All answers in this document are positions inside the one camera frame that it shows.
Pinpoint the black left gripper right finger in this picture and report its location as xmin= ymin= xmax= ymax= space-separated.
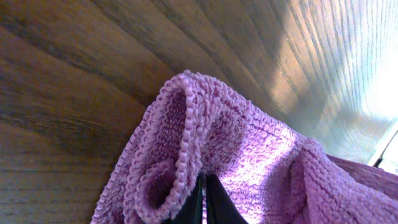
xmin=206 ymin=174 xmax=248 ymax=224

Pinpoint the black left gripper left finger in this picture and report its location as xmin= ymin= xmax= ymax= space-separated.
xmin=162 ymin=174 xmax=204 ymax=224

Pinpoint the purple microfiber cloth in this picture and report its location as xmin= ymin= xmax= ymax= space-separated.
xmin=91 ymin=71 xmax=397 ymax=223

